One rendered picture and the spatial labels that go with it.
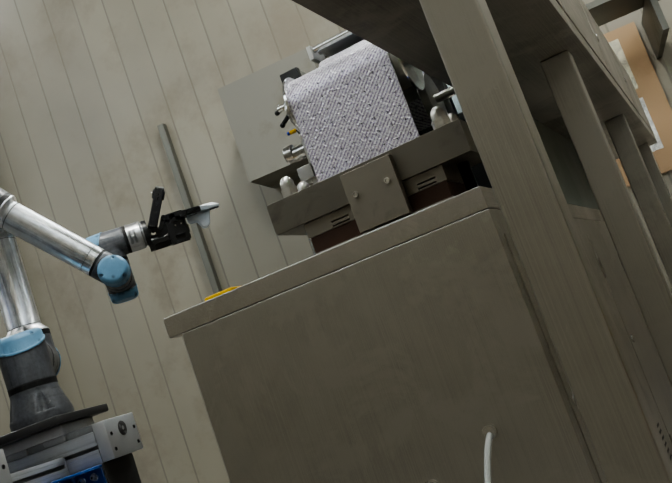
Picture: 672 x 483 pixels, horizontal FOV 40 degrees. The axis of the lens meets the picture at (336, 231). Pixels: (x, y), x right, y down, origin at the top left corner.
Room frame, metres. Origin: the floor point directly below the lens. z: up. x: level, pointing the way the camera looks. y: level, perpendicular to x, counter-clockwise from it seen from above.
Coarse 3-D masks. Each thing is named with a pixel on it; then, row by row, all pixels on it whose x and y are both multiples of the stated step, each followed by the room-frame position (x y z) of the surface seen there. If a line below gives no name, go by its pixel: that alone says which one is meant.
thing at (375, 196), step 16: (384, 160) 1.59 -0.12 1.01; (352, 176) 1.61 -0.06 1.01; (368, 176) 1.60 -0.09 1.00; (384, 176) 1.59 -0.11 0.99; (352, 192) 1.61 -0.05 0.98; (368, 192) 1.60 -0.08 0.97; (384, 192) 1.59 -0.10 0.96; (400, 192) 1.58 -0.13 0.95; (352, 208) 1.62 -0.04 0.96; (368, 208) 1.61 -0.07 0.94; (384, 208) 1.60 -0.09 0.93; (400, 208) 1.59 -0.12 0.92; (368, 224) 1.61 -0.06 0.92; (384, 224) 1.62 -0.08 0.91
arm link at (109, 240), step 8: (104, 232) 2.38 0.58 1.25; (112, 232) 2.37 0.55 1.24; (120, 232) 2.37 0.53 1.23; (88, 240) 2.36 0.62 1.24; (96, 240) 2.36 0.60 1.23; (104, 240) 2.36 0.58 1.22; (112, 240) 2.36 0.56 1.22; (120, 240) 2.37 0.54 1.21; (128, 240) 2.44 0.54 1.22; (104, 248) 2.36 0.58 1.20; (112, 248) 2.36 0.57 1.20; (120, 248) 2.37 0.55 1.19; (128, 248) 2.38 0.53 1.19
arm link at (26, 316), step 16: (0, 240) 2.31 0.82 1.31; (0, 256) 2.31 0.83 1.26; (16, 256) 2.33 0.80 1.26; (0, 272) 2.31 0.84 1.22; (16, 272) 2.32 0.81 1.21; (0, 288) 2.31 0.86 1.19; (16, 288) 2.31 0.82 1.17; (0, 304) 2.32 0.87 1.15; (16, 304) 2.31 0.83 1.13; (32, 304) 2.34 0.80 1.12; (16, 320) 2.31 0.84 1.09; (32, 320) 2.32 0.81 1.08; (48, 336) 2.34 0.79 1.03
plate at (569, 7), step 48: (336, 0) 1.14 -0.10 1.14; (384, 0) 1.20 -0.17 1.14; (528, 0) 1.41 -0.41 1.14; (576, 0) 2.15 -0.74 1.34; (384, 48) 1.39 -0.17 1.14; (432, 48) 1.48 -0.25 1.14; (528, 48) 1.68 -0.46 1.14; (576, 48) 1.81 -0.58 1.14; (528, 96) 2.08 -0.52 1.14; (624, 96) 2.60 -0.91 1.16
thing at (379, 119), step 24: (360, 96) 1.81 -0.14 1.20; (384, 96) 1.80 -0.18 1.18; (312, 120) 1.86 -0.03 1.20; (336, 120) 1.84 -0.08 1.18; (360, 120) 1.82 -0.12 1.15; (384, 120) 1.80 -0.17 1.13; (408, 120) 1.79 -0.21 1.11; (312, 144) 1.86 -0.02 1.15; (336, 144) 1.84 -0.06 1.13; (360, 144) 1.83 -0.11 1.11; (384, 144) 1.81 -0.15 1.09; (336, 168) 1.85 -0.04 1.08
